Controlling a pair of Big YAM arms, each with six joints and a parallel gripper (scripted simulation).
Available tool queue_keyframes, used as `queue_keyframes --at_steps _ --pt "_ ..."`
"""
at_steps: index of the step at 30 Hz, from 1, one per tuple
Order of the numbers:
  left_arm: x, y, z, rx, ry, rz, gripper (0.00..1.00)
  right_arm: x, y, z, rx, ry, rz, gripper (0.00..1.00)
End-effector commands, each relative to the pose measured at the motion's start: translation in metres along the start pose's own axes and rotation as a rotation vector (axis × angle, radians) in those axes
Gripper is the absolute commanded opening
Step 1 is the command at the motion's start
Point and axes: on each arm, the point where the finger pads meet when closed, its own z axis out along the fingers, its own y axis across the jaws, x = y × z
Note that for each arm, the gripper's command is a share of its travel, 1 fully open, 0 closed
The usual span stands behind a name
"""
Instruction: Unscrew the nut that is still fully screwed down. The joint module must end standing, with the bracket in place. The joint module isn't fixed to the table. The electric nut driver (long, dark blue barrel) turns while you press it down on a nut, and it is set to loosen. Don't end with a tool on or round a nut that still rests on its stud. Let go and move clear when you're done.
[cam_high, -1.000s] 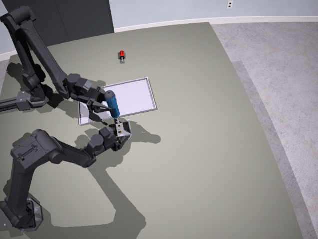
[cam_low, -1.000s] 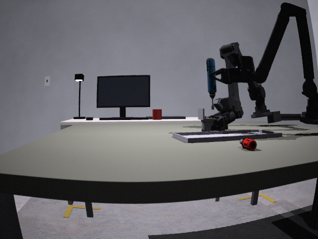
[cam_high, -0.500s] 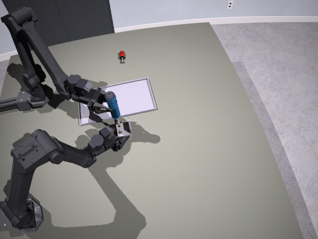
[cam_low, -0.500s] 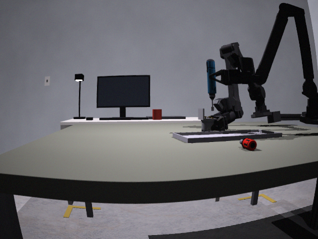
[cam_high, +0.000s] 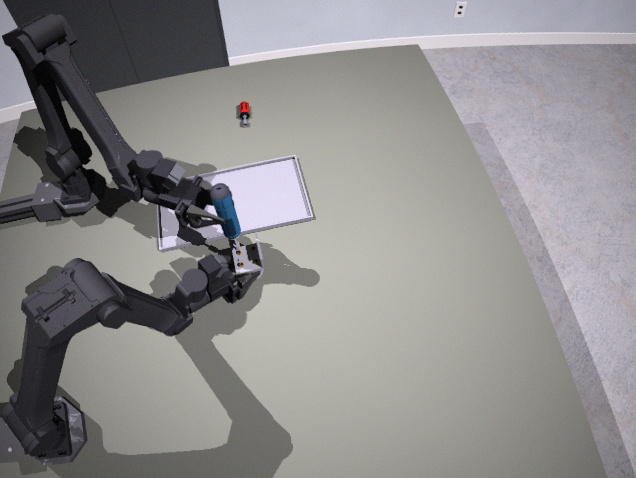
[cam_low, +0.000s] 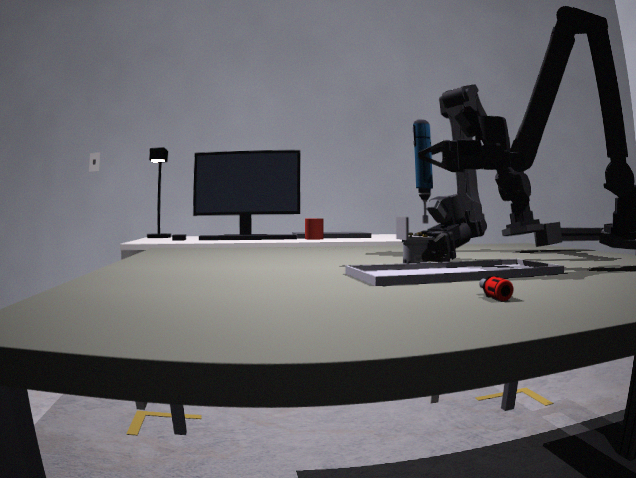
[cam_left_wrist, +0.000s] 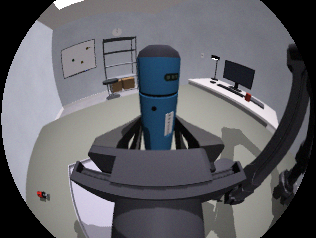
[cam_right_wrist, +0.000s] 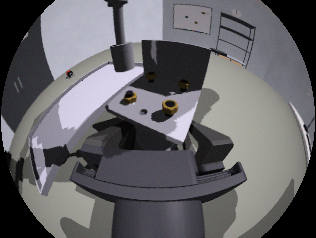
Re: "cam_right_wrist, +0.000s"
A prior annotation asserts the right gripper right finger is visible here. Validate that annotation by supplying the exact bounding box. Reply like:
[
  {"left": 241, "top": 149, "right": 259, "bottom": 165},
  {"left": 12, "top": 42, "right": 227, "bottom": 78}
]
[{"left": 183, "top": 120, "right": 234, "bottom": 170}]

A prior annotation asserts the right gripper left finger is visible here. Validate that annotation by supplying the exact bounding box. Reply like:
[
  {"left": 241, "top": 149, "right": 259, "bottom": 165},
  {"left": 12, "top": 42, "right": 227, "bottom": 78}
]
[{"left": 83, "top": 120, "right": 136, "bottom": 150}]

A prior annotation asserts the dark blue electric nut driver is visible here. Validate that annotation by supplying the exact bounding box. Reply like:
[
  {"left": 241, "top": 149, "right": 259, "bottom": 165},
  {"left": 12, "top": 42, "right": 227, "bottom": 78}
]
[{"left": 104, "top": 0, "right": 135, "bottom": 72}]

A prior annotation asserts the white shallow rectangular tray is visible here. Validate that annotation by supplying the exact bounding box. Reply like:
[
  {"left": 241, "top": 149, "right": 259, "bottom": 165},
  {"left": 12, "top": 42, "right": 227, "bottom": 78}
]
[{"left": 29, "top": 61, "right": 144, "bottom": 196}]

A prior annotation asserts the grey and white l-shaped bracket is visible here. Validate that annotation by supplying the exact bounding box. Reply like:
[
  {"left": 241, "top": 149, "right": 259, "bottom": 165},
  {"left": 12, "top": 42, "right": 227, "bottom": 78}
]
[{"left": 105, "top": 40, "right": 211, "bottom": 146}]

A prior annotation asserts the yellow hex nut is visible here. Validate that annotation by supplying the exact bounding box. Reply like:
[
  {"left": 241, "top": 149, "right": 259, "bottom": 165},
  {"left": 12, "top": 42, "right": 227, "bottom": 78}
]
[
  {"left": 178, "top": 79, "right": 190, "bottom": 89},
  {"left": 146, "top": 72, "right": 157, "bottom": 80},
  {"left": 124, "top": 92, "right": 137, "bottom": 104},
  {"left": 162, "top": 100, "right": 178, "bottom": 115}
]

